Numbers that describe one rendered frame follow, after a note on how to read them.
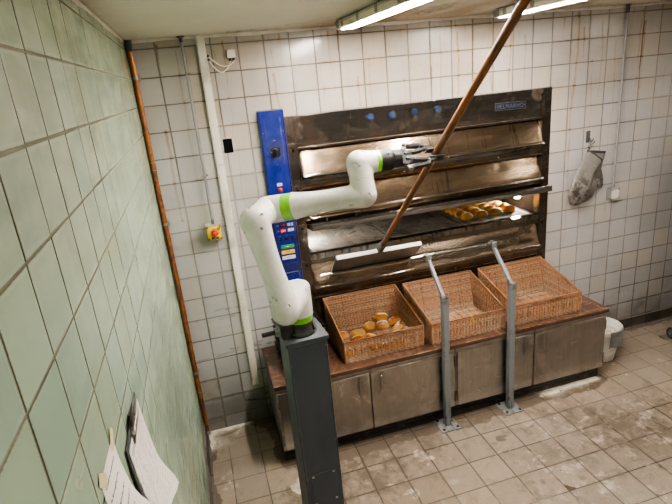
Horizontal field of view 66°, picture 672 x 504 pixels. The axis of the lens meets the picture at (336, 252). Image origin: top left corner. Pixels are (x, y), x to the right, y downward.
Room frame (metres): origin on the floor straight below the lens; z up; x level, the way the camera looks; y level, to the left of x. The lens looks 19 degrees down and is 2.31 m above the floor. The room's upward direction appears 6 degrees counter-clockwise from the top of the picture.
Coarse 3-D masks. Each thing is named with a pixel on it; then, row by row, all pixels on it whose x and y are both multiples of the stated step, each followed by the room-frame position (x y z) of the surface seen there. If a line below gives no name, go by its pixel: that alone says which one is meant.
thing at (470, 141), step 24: (528, 120) 3.76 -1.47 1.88; (360, 144) 3.44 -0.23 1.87; (384, 144) 3.47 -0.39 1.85; (432, 144) 3.54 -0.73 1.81; (456, 144) 3.58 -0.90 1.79; (480, 144) 3.62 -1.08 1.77; (504, 144) 3.66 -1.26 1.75; (528, 144) 3.67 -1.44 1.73; (312, 168) 3.32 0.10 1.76; (336, 168) 3.35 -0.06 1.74
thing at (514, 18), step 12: (528, 0) 1.63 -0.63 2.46; (516, 12) 1.66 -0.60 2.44; (504, 36) 1.73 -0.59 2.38; (492, 48) 1.78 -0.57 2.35; (492, 60) 1.80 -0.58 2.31; (480, 72) 1.85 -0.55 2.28; (480, 84) 1.88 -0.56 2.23; (468, 96) 1.93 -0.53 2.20; (456, 120) 2.02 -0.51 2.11; (444, 132) 2.10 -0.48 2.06; (444, 144) 2.14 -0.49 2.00; (420, 180) 2.34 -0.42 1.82; (408, 204) 2.50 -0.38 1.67; (396, 216) 2.62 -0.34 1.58; (384, 240) 2.82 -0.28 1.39
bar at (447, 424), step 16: (416, 256) 3.10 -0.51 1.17; (432, 256) 3.12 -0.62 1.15; (496, 256) 3.19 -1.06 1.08; (336, 272) 2.96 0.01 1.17; (432, 272) 3.05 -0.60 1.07; (512, 288) 3.01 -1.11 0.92; (448, 304) 2.90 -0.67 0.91; (512, 304) 3.01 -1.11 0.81; (448, 320) 2.90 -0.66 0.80; (512, 320) 3.01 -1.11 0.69; (448, 336) 2.90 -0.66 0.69; (512, 336) 3.01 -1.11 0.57; (448, 352) 2.90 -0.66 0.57; (512, 352) 3.02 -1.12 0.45; (448, 368) 2.90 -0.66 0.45; (512, 368) 3.02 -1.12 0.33; (448, 384) 2.90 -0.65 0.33; (512, 384) 3.02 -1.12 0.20; (448, 400) 2.90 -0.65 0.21; (512, 400) 3.02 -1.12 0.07; (448, 416) 2.90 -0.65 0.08
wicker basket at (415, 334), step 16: (384, 288) 3.42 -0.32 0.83; (336, 304) 3.31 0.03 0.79; (352, 304) 3.33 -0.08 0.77; (368, 304) 3.36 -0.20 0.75; (400, 304) 3.34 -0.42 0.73; (336, 320) 3.28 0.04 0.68; (352, 320) 3.30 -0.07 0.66; (368, 320) 3.33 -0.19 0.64; (416, 320) 3.09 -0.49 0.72; (336, 336) 3.03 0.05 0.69; (384, 336) 2.93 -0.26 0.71; (400, 336) 2.95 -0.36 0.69; (416, 336) 2.98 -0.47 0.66; (352, 352) 2.87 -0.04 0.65; (368, 352) 2.90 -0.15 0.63; (384, 352) 2.93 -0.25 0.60
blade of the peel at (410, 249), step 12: (360, 252) 2.91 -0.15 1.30; (372, 252) 2.92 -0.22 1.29; (384, 252) 2.94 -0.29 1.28; (396, 252) 2.99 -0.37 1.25; (408, 252) 3.04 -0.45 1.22; (336, 264) 2.91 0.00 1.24; (348, 264) 2.95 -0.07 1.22; (360, 264) 3.00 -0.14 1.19; (396, 264) 3.17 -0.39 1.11; (336, 276) 3.07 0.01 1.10; (348, 276) 3.13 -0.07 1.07
